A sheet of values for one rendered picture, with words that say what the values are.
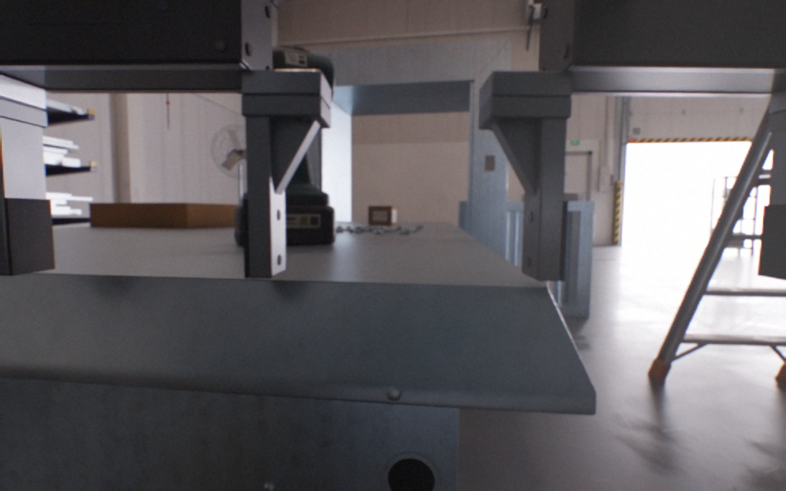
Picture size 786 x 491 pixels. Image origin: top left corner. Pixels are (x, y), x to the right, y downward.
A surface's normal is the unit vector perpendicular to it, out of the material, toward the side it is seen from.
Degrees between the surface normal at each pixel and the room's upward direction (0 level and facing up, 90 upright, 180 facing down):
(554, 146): 90
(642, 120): 90
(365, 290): 67
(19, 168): 90
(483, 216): 90
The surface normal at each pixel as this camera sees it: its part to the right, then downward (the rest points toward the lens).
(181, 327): -0.10, -0.31
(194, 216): 0.96, 0.03
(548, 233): -0.01, 0.08
